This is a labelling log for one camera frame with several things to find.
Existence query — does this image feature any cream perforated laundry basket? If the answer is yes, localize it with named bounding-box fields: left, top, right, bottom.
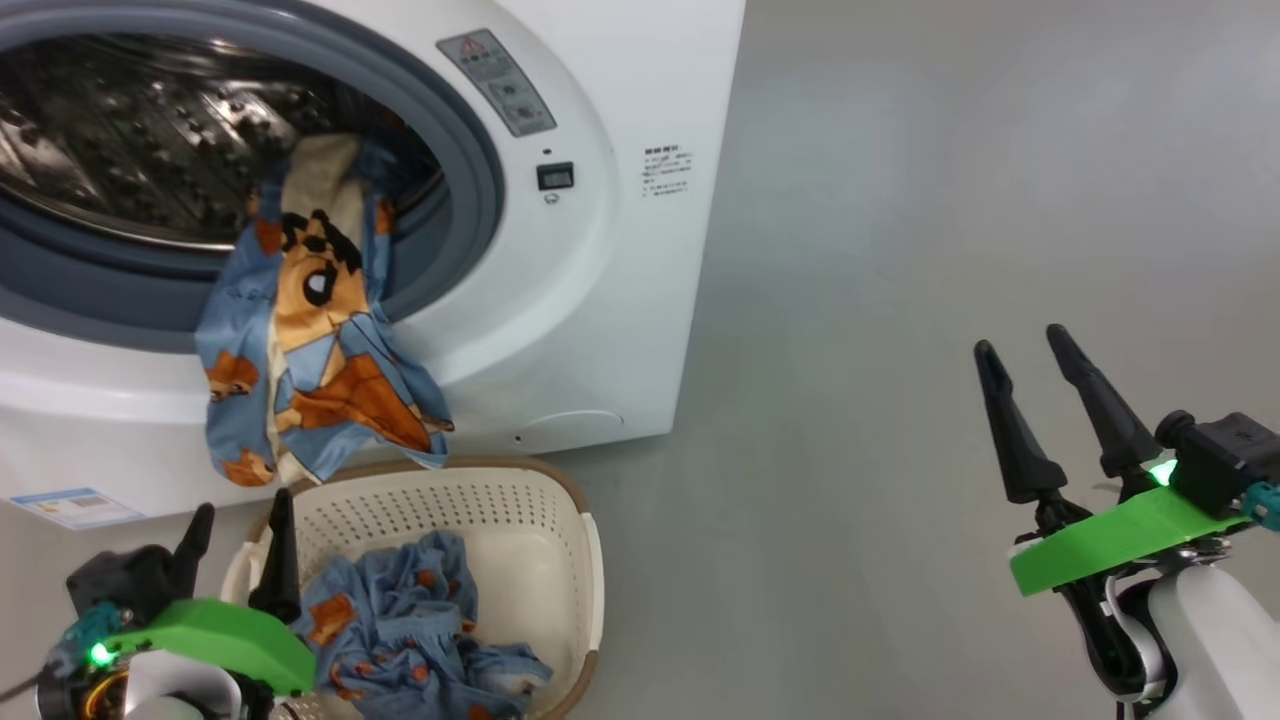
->
left=220, top=455, right=604, bottom=720

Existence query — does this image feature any blue garment with small orange prints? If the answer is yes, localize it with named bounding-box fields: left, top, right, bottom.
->
left=290, top=530, right=554, bottom=720

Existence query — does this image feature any grey warning label sticker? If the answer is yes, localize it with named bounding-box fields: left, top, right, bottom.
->
left=437, top=28, right=558, bottom=138

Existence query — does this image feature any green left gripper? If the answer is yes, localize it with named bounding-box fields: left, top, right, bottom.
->
left=105, top=487, right=318, bottom=697

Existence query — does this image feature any blue garment with large cartoon print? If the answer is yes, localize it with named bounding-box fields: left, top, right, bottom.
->
left=195, top=133, right=456, bottom=488

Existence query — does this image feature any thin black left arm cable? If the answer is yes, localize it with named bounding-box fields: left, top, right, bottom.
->
left=0, top=672, right=61, bottom=703

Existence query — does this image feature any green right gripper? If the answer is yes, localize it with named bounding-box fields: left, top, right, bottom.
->
left=973, top=323, right=1251, bottom=598

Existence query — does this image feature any blue energy label sticker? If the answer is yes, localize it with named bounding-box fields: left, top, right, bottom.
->
left=8, top=487, right=144, bottom=531

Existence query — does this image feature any white front-load washing machine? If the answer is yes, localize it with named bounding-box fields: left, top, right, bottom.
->
left=0, top=0, right=746, bottom=531

